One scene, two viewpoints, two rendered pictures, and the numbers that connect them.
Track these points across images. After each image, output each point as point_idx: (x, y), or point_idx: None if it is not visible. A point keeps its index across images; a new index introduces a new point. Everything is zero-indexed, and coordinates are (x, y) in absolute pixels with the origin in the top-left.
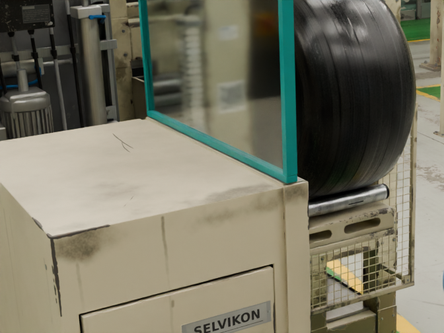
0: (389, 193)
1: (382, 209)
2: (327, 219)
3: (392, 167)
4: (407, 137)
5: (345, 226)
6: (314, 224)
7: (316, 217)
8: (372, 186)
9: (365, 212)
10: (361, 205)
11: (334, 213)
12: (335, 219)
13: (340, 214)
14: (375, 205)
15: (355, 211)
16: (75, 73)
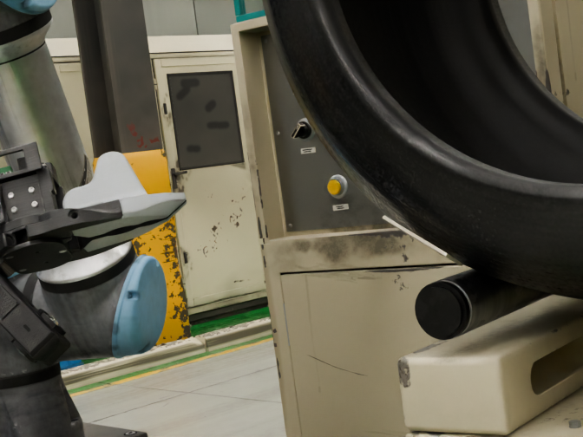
0: (416, 314)
1: (425, 347)
2: (538, 309)
3: (363, 192)
4: (296, 92)
5: (538, 381)
6: (546, 299)
7: (574, 304)
8: (458, 273)
9: (463, 335)
10: (508, 340)
11: (544, 316)
12: (514, 312)
13: (525, 319)
14: (465, 348)
15: (494, 329)
16: None
